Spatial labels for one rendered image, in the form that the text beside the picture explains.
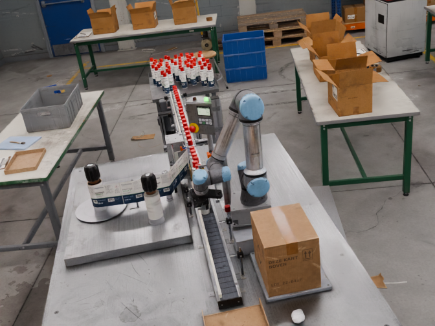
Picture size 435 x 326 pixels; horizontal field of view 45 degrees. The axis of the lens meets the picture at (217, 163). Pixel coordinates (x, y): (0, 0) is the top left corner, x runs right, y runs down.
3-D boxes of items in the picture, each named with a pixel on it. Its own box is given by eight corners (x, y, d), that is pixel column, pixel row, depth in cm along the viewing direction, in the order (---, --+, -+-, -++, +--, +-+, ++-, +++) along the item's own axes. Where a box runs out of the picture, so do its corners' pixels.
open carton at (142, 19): (129, 32, 804) (123, 6, 787) (134, 25, 842) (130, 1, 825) (156, 28, 799) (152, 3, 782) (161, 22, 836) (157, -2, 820)
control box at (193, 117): (197, 126, 306) (193, 95, 298) (224, 129, 299) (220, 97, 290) (189, 134, 298) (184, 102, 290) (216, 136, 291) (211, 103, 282)
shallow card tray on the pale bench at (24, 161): (17, 155, 426) (15, 151, 424) (46, 151, 426) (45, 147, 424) (4, 174, 395) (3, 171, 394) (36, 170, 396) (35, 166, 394)
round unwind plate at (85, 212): (78, 201, 329) (77, 199, 328) (127, 192, 332) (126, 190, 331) (73, 228, 302) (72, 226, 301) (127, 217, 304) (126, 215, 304)
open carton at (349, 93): (314, 103, 453) (313, 60, 436) (373, 94, 453) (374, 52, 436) (326, 119, 418) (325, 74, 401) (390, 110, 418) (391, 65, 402)
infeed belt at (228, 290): (184, 153, 381) (182, 148, 379) (195, 151, 382) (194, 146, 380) (221, 307, 234) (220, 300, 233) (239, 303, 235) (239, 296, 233)
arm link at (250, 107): (263, 185, 285) (256, 86, 264) (272, 197, 271) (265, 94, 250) (242, 189, 283) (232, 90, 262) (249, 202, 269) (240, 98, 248)
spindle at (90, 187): (94, 205, 320) (82, 162, 307) (109, 202, 320) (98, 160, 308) (92, 212, 312) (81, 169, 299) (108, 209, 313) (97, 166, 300)
